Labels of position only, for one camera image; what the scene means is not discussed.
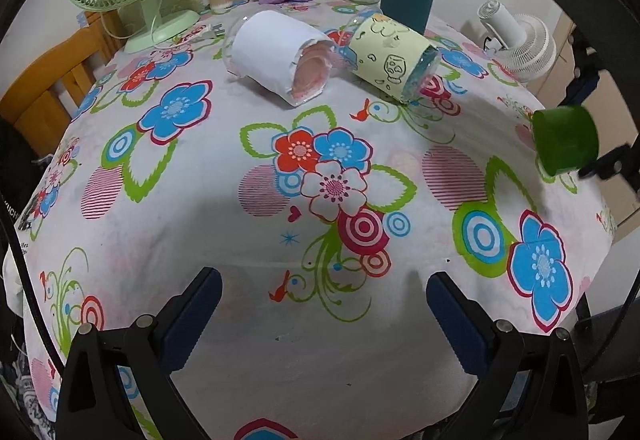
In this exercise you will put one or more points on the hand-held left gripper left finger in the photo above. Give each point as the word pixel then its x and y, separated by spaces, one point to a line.
pixel 192 320

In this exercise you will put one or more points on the yellow cartoon paper-wrapped cup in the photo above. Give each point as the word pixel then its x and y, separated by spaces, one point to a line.
pixel 390 57

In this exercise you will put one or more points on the white paper-wrapped cup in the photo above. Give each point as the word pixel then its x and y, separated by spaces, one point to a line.
pixel 272 57

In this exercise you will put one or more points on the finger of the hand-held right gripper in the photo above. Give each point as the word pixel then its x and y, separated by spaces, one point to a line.
pixel 589 80
pixel 607 162

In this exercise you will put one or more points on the white power plug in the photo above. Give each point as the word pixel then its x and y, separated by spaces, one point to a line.
pixel 212 28

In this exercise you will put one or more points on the wooden chair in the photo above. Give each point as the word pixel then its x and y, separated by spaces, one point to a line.
pixel 45 90

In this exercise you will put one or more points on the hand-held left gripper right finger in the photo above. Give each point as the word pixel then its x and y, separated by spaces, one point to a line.
pixel 457 322

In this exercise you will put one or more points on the teal container with yellow lid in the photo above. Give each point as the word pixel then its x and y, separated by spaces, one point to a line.
pixel 406 0

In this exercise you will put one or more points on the white desk fan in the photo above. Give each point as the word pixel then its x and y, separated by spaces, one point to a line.
pixel 520 45

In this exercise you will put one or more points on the floral tablecloth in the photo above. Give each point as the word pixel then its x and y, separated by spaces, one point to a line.
pixel 225 220

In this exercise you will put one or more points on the green cup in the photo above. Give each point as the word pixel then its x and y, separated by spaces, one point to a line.
pixel 565 140

